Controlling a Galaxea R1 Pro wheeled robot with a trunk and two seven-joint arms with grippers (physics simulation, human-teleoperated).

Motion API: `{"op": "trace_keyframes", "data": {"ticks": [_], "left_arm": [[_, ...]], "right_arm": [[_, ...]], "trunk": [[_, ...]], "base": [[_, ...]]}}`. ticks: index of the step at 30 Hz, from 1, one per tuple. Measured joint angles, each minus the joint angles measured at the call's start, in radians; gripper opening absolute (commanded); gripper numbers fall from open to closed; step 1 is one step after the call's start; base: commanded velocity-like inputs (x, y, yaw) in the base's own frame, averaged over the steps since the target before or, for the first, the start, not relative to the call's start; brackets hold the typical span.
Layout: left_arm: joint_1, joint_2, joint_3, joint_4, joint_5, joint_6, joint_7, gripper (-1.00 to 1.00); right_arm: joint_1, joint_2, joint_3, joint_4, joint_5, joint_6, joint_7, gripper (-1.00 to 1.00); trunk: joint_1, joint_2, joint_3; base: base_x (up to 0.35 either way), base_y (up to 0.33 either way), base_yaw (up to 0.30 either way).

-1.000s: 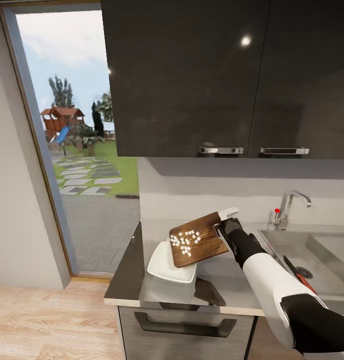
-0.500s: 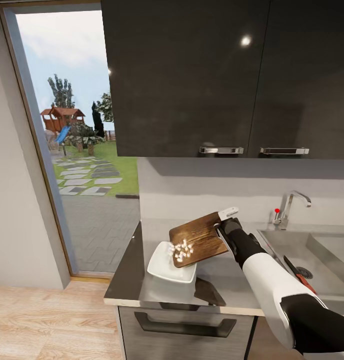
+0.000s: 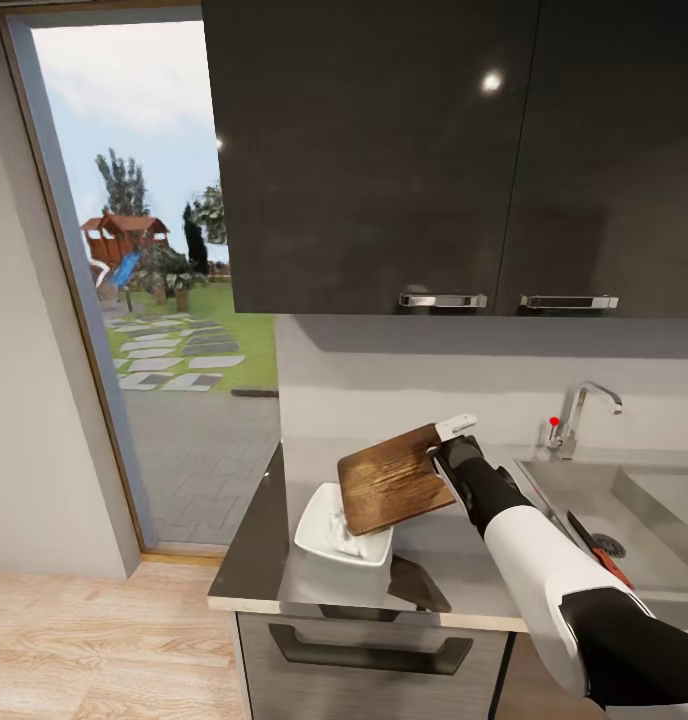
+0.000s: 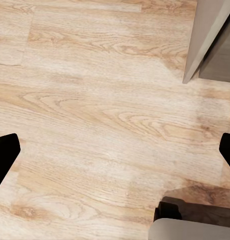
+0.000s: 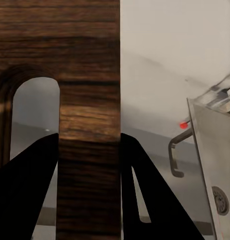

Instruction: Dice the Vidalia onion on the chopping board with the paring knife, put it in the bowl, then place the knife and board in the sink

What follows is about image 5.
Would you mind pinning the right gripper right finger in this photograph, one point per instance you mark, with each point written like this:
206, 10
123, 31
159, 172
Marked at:
169, 220

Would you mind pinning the cutting board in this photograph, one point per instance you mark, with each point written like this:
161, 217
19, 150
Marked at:
76, 43

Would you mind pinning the drop in sink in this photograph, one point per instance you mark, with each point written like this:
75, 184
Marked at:
211, 129

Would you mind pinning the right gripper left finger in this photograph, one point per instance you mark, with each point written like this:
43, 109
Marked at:
24, 182

